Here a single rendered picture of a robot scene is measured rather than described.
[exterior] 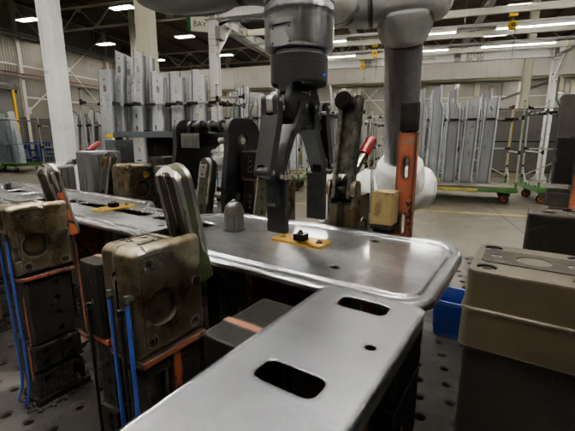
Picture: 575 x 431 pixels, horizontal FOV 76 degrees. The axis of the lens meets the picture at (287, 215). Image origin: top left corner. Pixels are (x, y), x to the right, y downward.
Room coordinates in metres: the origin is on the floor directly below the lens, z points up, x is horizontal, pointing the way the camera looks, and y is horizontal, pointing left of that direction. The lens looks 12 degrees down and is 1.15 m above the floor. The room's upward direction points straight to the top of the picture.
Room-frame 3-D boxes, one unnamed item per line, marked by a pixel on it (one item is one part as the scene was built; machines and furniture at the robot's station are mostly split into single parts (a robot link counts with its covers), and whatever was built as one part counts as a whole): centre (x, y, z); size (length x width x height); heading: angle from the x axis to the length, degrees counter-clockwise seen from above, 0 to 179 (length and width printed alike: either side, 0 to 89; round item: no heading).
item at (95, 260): (0.47, 0.24, 0.84); 0.11 x 0.08 x 0.29; 147
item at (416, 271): (0.77, 0.39, 1.00); 1.38 x 0.22 x 0.02; 57
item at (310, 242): (0.51, -0.02, 1.01); 0.08 x 0.04 x 0.01; 56
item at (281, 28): (0.51, -0.02, 1.28); 0.09 x 0.09 x 0.06
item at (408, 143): (0.58, -0.19, 0.95); 0.03 x 0.01 x 0.50; 57
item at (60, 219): (0.59, 0.42, 0.87); 0.12 x 0.09 x 0.35; 147
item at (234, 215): (0.58, 0.09, 1.02); 0.03 x 0.03 x 0.07
